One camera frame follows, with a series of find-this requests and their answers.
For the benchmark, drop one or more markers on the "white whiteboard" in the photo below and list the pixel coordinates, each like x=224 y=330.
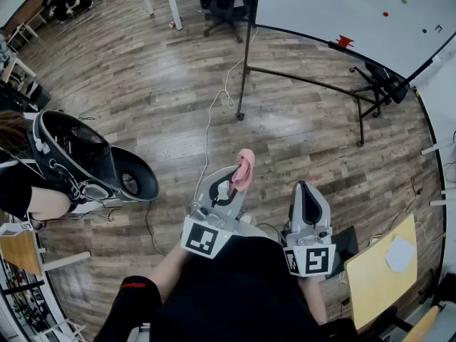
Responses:
x=338 y=5

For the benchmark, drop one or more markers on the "red lightning-shaped magnet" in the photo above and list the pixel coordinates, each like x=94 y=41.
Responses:
x=344 y=41

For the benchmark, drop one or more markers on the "black grey equipment backpack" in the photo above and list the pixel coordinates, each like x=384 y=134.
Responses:
x=89 y=155

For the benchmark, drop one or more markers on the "pink cloth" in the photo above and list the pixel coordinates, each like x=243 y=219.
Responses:
x=246 y=169

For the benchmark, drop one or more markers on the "dark table with white legs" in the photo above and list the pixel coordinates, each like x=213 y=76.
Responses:
x=173 y=4

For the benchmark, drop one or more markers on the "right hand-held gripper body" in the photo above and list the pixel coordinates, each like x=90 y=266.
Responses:
x=315 y=260

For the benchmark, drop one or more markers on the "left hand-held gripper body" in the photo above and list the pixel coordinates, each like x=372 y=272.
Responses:
x=204 y=239

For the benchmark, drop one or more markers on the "person's black shirt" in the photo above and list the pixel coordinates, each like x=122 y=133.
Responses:
x=231 y=290

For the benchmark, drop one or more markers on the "person's right forearm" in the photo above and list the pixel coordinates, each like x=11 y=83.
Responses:
x=313 y=298

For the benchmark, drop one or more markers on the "light wooden desk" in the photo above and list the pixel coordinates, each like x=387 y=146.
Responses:
x=19 y=253

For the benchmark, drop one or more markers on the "black wheeled chair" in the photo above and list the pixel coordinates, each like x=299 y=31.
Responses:
x=384 y=80

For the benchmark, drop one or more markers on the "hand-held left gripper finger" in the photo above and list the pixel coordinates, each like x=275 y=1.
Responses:
x=237 y=205
x=206 y=187

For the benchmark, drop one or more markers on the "black metal rolling stand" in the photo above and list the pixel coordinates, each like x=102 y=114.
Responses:
x=241 y=116

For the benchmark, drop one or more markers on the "white paper sheet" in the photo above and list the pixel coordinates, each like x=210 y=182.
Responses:
x=400 y=254

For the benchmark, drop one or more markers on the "person's left forearm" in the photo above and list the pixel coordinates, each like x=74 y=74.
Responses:
x=167 y=273

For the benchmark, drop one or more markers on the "black flat panel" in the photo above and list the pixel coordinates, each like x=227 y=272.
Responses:
x=347 y=251

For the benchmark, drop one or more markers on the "person's light grey trousers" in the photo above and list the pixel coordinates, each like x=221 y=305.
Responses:
x=249 y=231

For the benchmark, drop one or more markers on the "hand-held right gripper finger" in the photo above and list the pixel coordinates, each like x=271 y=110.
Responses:
x=298 y=219
x=326 y=216

